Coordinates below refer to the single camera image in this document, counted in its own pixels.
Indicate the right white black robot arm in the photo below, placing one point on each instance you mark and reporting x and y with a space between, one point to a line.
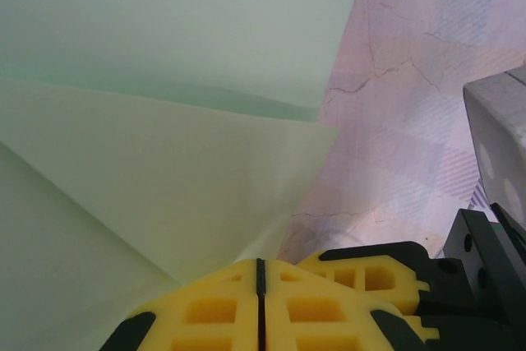
493 141

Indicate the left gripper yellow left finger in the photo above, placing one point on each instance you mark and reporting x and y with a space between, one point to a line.
205 318

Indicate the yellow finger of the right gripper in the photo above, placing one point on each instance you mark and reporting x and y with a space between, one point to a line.
423 326
370 277

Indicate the light green paper sheet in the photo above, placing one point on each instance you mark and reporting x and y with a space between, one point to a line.
164 79

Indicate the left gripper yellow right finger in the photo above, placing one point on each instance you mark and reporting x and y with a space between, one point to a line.
320 326

